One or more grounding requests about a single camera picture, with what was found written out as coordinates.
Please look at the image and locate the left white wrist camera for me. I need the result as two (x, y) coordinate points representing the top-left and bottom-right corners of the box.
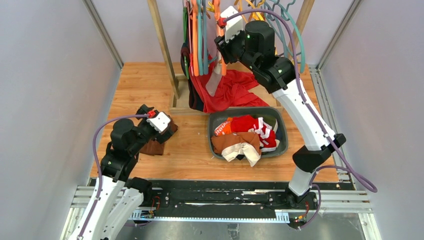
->
(147, 111), (171, 134)

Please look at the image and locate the wooden clothes rack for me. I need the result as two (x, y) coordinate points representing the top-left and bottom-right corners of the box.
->
(147, 0), (315, 115)

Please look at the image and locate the red underwear white trim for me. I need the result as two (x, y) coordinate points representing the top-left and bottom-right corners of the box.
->
(230, 115), (280, 152)

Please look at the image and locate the orange underwear in basin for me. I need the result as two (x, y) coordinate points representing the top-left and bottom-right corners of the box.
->
(213, 117), (233, 136)

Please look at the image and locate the blue-grey plastic clip hanger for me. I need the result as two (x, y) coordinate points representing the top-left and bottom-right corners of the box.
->
(263, 0), (296, 58)

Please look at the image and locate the teal plastic hanger pair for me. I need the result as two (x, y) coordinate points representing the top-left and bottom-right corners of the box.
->
(196, 0), (210, 76)

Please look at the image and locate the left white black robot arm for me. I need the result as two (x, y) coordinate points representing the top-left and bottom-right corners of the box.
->
(68, 104), (175, 240)

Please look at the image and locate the teal plastic clip hanger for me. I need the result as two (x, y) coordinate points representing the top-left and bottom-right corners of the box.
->
(275, 1), (306, 73)

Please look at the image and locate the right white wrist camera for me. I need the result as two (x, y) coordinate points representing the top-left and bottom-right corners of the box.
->
(220, 5), (243, 43)

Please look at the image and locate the orange plastic hanger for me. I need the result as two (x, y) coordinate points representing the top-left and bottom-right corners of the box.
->
(209, 0), (227, 76)
(190, 0), (199, 77)

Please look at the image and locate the pale pink underwear cream waistband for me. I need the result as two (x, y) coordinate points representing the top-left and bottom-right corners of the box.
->
(205, 63), (222, 97)

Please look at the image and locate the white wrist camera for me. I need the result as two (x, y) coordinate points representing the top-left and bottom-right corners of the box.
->
(147, 111), (171, 134)
(220, 5), (243, 43)

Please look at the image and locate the brown cloth on table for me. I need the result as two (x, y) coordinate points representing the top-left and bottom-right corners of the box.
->
(139, 120), (178, 156)

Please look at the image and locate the dark green underwear in basin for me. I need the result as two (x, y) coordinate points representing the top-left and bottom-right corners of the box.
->
(253, 114), (279, 132)

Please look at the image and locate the brown underwear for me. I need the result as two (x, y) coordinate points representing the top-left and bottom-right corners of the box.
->
(210, 132), (262, 167)

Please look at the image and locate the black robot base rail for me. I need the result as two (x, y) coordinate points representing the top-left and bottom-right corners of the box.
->
(71, 178), (372, 229)

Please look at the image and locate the grey plastic basin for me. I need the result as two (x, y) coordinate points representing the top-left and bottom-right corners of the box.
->
(207, 106), (289, 161)

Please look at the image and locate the dark navy garment hanging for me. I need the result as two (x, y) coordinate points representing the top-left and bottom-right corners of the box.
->
(180, 6), (205, 112)

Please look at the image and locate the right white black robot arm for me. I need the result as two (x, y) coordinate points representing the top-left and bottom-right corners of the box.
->
(214, 18), (346, 204)

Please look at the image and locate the large red garment hanging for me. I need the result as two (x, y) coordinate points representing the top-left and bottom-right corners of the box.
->
(187, 67), (268, 114)

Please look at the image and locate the yellow plastic clip hanger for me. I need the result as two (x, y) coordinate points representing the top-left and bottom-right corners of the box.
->
(233, 0), (265, 23)

